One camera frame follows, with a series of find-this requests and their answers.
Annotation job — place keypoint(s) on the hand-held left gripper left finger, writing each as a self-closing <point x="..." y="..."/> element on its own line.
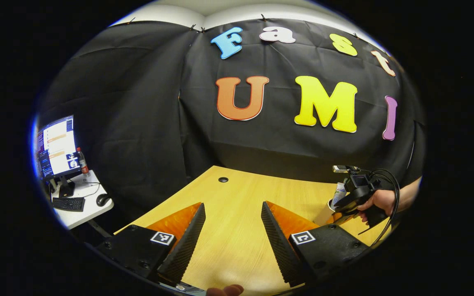
<point x="187" y="242"/>

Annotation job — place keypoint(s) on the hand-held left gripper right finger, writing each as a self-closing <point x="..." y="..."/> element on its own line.
<point x="278" y="242"/>

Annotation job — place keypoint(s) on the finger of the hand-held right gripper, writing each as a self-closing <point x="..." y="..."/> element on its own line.
<point x="342" y="218"/>

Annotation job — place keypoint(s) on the beige cup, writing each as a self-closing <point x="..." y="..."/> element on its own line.
<point x="323" y="213"/>

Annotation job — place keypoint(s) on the white toothpaste tube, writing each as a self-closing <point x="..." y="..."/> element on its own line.
<point x="339" y="193"/>

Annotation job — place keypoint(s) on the black computer mouse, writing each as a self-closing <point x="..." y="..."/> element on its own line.
<point x="103" y="200"/>

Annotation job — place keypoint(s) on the white side table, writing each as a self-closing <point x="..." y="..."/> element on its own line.
<point x="89" y="213"/>

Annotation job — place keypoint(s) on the black keyboard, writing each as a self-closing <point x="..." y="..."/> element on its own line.
<point x="68" y="204"/>

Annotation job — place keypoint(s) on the black backdrop cloth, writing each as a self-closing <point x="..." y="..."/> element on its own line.
<point x="146" y="123"/>

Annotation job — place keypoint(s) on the red-capped drink bottle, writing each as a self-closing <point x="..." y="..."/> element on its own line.
<point x="83" y="162"/>

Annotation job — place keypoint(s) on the computer monitor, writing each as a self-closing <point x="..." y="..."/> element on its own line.
<point x="58" y="146"/>

